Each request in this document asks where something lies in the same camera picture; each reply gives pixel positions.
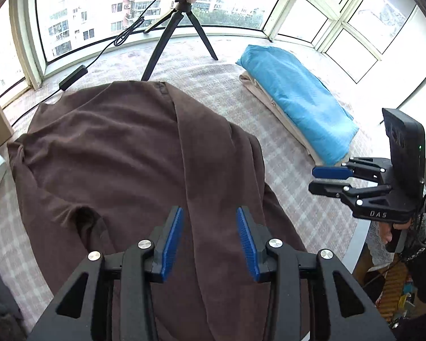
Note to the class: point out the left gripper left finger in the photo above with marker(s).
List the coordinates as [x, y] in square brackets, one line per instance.
[83, 307]

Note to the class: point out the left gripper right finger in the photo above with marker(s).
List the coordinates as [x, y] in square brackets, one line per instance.
[339, 309]

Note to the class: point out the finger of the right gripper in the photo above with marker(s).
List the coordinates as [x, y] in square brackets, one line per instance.
[328, 189]
[332, 172]

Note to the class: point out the brown fleece garment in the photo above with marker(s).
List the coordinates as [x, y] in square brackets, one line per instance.
[100, 168]

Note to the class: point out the person right hand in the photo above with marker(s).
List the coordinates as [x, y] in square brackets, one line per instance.
[385, 230]

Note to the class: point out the plaid pink bed sheet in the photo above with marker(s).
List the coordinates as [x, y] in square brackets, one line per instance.
[320, 222]

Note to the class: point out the white lace table cover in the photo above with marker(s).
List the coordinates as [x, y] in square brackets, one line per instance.
[380, 256]

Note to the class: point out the folded blue cloth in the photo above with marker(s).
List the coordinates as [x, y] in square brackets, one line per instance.
[327, 126]

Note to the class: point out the black garment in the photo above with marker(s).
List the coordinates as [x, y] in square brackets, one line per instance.
[11, 319]

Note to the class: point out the folded beige cloth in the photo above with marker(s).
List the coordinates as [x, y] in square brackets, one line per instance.
[252, 85]

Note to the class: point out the black camera box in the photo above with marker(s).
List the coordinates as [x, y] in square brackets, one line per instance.
[407, 149]

